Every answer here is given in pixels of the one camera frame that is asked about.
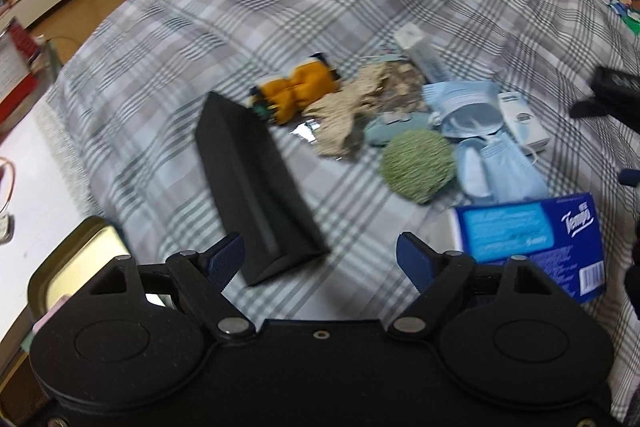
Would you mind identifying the green crochet round scrubber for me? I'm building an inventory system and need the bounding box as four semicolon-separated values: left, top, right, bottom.
380;129;456;205

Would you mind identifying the light blue face mask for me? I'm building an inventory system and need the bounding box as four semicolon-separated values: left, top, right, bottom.
454;133;549;205
423;80;504;140

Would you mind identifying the beige crochet lace cloth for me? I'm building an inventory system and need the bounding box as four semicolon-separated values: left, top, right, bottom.
303;63;388;157

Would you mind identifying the sachet pouch with blue sock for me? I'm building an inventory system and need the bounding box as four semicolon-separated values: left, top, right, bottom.
363;60;431;147

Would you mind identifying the pink drawstring cloth pouch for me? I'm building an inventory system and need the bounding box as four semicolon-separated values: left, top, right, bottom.
32;295;70;334

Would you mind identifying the gold metal tin tray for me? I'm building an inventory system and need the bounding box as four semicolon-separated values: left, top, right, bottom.
27;216;131;322

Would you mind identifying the blue Tempo tissue box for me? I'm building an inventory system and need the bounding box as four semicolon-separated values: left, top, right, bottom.
448;193;606;303

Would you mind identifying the grey plaid bed cover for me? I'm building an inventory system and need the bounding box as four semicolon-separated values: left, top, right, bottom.
46;0;639;419

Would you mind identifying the red desk calendar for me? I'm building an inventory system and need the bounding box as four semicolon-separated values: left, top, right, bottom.
0;17;41;124

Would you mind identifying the orange cord loop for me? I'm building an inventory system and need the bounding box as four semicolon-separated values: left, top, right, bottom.
0;156;18;218

